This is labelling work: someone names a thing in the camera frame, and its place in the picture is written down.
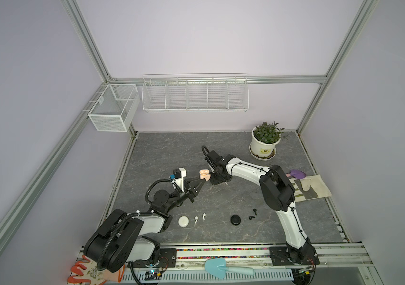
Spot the white vented cable duct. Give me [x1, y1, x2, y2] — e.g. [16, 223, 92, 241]
[135, 269, 294, 285]

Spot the pink earbud charging case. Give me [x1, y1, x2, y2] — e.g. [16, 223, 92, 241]
[199, 169, 211, 181]

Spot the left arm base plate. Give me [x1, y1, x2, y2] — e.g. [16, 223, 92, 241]
[132, 248, 177, 268]

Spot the red white garden glove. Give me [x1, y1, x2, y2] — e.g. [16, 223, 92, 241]
[67, 255, 126, 285]

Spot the black earbud charging case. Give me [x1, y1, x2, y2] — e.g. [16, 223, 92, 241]
[230, 214, 242, 226]

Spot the small white mesh basket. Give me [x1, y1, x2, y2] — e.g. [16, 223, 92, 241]
[89, 84, 140, 133]

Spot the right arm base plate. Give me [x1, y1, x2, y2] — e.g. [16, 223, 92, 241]
[269, 246, 320, 266]

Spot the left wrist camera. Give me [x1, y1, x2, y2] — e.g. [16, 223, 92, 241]
[170, 167, 187, 192]

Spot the beige grey work glove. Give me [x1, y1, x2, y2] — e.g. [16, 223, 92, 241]
[290, 175, 332, 202]

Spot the purple pink garden scoop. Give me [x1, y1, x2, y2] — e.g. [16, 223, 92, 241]
[286, 169, 307, 179]

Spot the potted green plant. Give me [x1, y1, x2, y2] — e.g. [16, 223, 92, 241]
[250, 121, 284, 161]

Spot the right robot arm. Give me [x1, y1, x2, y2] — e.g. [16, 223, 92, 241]
[201, 146, 320, 266]

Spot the teal garden trowel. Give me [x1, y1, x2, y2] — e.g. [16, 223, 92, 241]
[204, 258, 255, 279]

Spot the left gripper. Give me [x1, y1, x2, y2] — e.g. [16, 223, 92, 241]
[165, 177, 205, 214]

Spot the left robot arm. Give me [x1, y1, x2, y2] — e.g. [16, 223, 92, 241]
[83, 176, 207, 273]

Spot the long white wire basket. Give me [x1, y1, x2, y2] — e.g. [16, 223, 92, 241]
[142, 73, 250, 112]

